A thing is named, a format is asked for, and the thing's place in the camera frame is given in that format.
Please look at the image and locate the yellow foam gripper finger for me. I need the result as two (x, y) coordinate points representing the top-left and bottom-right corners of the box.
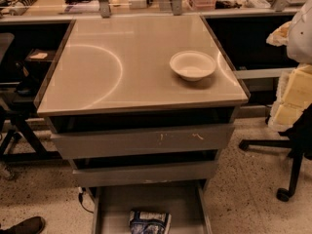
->
(268, 63), (312, 132)

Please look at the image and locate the blue chip bag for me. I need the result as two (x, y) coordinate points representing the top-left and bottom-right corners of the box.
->
(129, 211), (172, 234)

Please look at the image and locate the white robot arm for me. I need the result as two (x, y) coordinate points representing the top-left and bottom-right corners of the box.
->
(266, 0), (312, 132)

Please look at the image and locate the grey top drawer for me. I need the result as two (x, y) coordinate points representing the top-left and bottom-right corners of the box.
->
(51, 124), (234, 159)

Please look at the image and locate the grey drawer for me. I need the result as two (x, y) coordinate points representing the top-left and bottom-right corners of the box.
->
(51, 124), (234, 159)
(73, 161), (217, 187)

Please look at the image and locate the grey drawer cabinet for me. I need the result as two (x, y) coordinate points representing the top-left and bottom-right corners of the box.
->
(33, 14), (251, 234)

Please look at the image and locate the open bottom drawer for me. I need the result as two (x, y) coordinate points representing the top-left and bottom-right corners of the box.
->
(92, 181), (213, 234)

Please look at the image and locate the grey middle drawer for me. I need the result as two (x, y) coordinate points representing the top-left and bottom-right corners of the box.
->
(73, 161), (217, 187)

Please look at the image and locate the black office chair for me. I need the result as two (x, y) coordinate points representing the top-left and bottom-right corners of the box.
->
(239, 105), (312, 202)

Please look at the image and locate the white paper bowl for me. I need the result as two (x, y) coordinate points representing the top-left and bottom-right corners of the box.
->
(170, 51), (216, 81)

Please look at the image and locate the black power cable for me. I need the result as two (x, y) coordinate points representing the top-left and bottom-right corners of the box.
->
(77, 187), (95, 215)

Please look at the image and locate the black desk frame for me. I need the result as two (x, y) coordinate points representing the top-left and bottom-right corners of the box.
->
(0, 32), (62, 164)

